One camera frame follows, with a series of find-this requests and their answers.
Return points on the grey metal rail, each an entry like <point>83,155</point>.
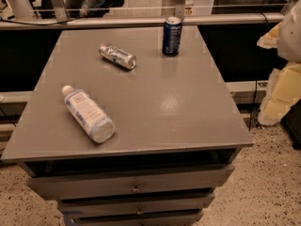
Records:
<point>114,22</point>

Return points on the clear plastic water bottle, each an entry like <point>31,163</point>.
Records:
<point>95,122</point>

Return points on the middle grey drawer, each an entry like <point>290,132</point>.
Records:
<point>138,205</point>

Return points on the white pipe column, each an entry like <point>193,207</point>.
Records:
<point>22,9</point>

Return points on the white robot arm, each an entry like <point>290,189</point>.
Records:
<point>284,86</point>

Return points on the bottom grey drawer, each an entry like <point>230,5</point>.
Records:
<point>186,217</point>

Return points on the blue pepsi can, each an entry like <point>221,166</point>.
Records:
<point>172,36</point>

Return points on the grey drawer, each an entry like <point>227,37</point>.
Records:
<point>186,217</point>
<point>138,205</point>
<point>84,186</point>

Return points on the grey drawer cabinet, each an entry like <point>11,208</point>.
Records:
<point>169,112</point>

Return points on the top grey drawer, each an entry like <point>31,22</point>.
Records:
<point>84,186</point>

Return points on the crushed silver can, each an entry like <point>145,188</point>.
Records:
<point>117,55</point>

